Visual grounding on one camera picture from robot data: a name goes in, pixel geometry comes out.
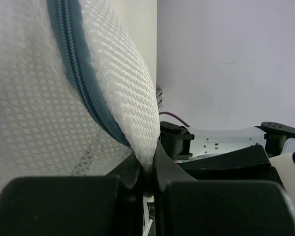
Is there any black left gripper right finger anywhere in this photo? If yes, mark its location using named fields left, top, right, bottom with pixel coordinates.
left=153, top=145, right=295, bottom=236

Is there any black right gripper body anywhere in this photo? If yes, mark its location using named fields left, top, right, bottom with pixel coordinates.
left=179, top=145, right=283, bottom=185

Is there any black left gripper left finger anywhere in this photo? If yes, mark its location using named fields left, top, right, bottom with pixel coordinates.
left=0, top=154, right=143, bottom=236

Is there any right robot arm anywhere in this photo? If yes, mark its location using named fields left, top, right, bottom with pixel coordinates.
left=160, top=121, right=295, bottom=184

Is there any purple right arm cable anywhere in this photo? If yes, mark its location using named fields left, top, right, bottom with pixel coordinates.
left=160, top=111, right=191, bottom=128

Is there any white slotted cable duct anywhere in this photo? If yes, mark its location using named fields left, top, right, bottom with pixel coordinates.
left=156, top=87, right=163, bottom=112

